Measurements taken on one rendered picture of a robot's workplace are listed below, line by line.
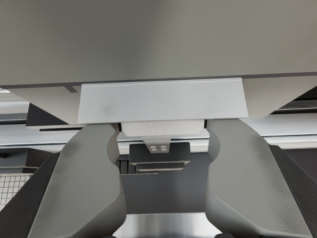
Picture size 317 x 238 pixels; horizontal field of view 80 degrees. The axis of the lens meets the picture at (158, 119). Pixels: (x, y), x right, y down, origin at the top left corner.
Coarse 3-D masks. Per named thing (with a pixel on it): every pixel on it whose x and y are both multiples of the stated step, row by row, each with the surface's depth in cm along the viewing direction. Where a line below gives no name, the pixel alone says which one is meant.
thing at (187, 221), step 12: (132, 216) 17; (144, 216) 17; (156, 216) 17; (168, 216) 17; (180, 216) 17; (192, 216) 17; (204, 216) 17; (120, 228) 17; (132, 228) 17; (144, 228) 16; (156, 228) 16; (168, 228) 16; (180, 228) 16; (192, 228) 16; (204, 228) 16; (216, 228) 16
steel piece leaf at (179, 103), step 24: (96, 96) 10; (120, 96) 10; (144, 96) 10; (168, 96) 10; (192, 96) 10; (216, 96) 10; (240, 96) 10; (96, 120) 10; (120, 120) 10; (144, 120) 10; (168, 120) 10; (192, 120) 17
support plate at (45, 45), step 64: (0, 0) 5; (64, 0) 5; (128, 0) 6; (192, 0) 6; (256, 0) 6; (0, 64) 8; (64, 64) 8; (128, 64) 9; (192, 64) 9; (256, 64) 9
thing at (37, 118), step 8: (32, 104) 19; (32, 112) 18; (40, 112) 18; (32, 120) 18; (40, 120) 18; (48, 120) 18; (56, 120) 18; (32, 128) 19; (40, 128) 19; (48, 128) 20; (56, 128) 20; (64, 128) 20; (72, 128) 20; (80, 128) 20
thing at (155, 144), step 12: (132, 144) 37; (144, 144) 37; (156, 144) 27; (168, 144) 28; (180, 144) 37; (132, 156) 37; (144, 156) 37; (156, 156) 37; (168, 156) 37; (180, 156) 36; (144, 168) 37; (156, 168) 37; (168, 168) 37; (180, 168) 37
